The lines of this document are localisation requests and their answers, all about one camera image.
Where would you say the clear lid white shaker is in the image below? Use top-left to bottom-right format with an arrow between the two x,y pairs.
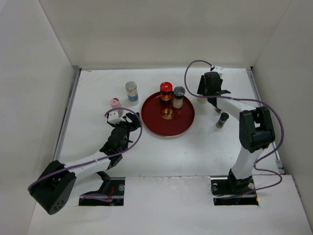
172,86 -> 185,109

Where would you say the red lid chili sauce jar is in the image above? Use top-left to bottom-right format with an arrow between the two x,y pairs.
160,82 -> 173,102

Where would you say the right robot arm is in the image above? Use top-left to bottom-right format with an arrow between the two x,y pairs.
197,71 -> 275,196

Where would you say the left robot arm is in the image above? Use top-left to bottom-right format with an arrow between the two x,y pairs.
27,108 -> 143,215

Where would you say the black knob white grinder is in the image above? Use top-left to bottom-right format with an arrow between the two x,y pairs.
197,97 -> 208,103

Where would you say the pink lid spice bottle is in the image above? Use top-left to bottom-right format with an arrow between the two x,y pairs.
110,98 -> 121,109

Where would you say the red round tray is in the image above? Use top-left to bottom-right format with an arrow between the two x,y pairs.
141,93 -> 195,137

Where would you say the silver lid blue label bottle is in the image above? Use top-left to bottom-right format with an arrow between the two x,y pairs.
125,81 -> 138,106

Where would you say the black lid pepper shaker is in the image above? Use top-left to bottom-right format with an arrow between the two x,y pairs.
216,112 -> 229,128

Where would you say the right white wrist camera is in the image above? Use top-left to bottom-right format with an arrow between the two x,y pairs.
210,66 -> 224,77

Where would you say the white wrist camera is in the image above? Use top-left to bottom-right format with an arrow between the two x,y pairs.
210,66 -> 224,77
107,111 -> 125,124

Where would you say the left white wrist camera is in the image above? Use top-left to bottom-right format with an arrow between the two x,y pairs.
107,111 -> 125,124

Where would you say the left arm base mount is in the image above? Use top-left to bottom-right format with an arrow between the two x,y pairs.
78,171 -> 126,207

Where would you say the left metal frame rail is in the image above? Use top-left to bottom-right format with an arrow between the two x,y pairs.
52,66 -> 81,161

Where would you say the metal frame rail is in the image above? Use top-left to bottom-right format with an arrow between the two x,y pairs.
52,66 -> 81,161
247,67 -> 285,164

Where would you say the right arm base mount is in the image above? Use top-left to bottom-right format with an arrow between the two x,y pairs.
211,177 -> 259,206

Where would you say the right metal frame rail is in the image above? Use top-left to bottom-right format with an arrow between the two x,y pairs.
247,67 -> 285,164

